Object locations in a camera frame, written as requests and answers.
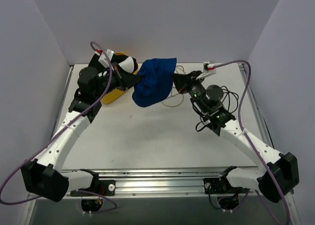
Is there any gold wire hat stand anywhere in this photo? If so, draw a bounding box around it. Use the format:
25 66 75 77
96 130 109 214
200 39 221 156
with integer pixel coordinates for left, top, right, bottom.
161 65 186 108

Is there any black cap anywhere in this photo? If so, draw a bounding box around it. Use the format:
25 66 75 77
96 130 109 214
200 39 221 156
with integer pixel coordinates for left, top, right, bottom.
88 52 138 74

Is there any aluminium rail frame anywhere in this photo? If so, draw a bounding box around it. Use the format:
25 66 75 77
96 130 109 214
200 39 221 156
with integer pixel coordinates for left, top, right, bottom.
19 62 302 225

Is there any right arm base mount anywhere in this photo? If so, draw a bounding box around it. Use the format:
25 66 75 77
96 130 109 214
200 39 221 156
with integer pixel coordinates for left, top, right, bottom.
203 177 228 194

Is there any blue bucket hat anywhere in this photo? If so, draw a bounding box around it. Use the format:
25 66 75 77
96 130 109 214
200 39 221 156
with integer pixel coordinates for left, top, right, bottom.
132 58 177 107

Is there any black wire hat stand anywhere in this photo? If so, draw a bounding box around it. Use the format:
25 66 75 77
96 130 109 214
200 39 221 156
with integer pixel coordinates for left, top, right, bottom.
220 85 239 114

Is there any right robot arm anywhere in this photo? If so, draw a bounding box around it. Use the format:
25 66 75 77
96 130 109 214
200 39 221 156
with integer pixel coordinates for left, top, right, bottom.
153 69 299 203

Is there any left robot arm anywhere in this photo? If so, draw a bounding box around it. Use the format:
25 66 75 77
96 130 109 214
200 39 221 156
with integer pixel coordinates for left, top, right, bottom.
21 64 142 202

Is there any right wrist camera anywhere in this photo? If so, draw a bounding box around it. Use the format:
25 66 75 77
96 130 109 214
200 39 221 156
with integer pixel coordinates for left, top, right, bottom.
196 61 217 80

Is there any white hat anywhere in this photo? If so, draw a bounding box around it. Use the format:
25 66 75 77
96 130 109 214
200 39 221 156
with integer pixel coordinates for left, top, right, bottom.
119 56 135 73

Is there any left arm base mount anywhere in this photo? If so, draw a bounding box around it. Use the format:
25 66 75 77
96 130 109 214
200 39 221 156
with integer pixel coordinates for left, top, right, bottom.
95 179 116 196

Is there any yellow bin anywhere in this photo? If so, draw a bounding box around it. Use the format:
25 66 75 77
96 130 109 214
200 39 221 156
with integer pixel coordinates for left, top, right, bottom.
101 52 139 104

